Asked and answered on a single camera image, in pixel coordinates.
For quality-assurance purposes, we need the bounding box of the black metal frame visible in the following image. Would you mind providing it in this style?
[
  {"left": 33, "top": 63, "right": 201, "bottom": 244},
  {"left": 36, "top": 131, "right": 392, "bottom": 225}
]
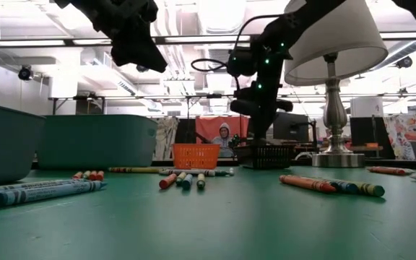
[{"left": 48, "top": 94, "right": 243, "bottom": 117}]

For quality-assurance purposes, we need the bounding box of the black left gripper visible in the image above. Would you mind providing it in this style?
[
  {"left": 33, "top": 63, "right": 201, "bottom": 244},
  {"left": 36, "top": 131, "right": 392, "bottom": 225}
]
[{"left": 54, "top": 0, "right": 168, "bottom": 73}]

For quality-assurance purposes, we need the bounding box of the silver table lamp white shade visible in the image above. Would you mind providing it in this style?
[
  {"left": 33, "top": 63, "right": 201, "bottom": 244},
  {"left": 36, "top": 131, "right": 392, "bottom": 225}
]
[{"left": 283, "top": 0, "right": 389, "bottom": 169}]

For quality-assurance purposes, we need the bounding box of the silver ventilation duct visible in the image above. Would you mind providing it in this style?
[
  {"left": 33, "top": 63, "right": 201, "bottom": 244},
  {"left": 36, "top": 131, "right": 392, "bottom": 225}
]
[{"left": 196, "top": 0, "right": 248, "bottom": 116}]

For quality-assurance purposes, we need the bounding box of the orange backdrop cloth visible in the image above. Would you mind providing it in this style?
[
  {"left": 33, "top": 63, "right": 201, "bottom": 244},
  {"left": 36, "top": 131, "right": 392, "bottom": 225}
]
[{"left": 194, "top": 116, "right": 250, "bottom": 146}]

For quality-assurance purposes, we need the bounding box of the white patterned cloth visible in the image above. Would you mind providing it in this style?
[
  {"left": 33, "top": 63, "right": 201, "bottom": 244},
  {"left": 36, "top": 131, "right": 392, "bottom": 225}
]
[{"left": 155, "top": 116, "right": 180, "bottom": 161}]

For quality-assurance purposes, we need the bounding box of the white cylinder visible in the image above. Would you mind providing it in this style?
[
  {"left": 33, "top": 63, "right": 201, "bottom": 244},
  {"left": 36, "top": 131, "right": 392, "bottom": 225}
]
[{"left": 350, "top": 96, "right": 384, "bottom": 118}]

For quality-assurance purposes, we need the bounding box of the orange mesh basket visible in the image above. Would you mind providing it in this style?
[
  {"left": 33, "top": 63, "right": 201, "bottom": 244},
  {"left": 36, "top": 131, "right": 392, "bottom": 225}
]
[{"left": 171, "top": 143, "right": 222, "bottom": 170}]

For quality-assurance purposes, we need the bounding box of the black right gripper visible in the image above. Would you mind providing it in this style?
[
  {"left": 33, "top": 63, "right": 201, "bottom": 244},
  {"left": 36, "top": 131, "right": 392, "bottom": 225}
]
[{"left": 229, "top": 86, "right": 294, "bottom": 146}]

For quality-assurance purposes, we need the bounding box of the person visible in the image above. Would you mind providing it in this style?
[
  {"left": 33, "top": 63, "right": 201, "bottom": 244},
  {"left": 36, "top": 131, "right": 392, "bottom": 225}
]
[{"left": 210, "top": 122, "right": 235, "bottom": 159}]

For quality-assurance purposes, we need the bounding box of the floral patterned cloth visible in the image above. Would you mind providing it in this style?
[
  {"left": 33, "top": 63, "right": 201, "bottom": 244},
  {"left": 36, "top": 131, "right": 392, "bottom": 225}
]
[{"left": 383, "top": 113, "right": 416, "bottom": 162}]

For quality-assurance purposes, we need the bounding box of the black computer monitor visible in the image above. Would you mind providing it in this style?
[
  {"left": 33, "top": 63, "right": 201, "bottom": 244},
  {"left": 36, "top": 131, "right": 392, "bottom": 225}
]
[{"left": 275, "top": 110, "right": 310, "bottom": 143}]

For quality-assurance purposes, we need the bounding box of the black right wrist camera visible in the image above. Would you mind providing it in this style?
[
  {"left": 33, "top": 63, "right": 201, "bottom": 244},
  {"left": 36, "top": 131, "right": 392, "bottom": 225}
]
[{"left": 227, "top": 46, "right": 256, "bottom": 77}]

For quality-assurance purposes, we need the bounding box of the teal plastic bin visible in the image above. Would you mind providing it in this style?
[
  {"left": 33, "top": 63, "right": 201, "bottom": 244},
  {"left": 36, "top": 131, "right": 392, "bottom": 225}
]
[
  {"left": 0, "top": 100, "right": 46, "bottom": 188},
  {"left": 36, "top": 114, "right": 158, "bottom": 170}
]

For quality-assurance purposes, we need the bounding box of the black mesh basket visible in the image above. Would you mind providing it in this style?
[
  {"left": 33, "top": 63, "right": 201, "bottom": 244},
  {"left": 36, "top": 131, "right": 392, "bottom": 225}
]
[{"left": 233, "top": 144, "right": 295, "bottom": 170}]

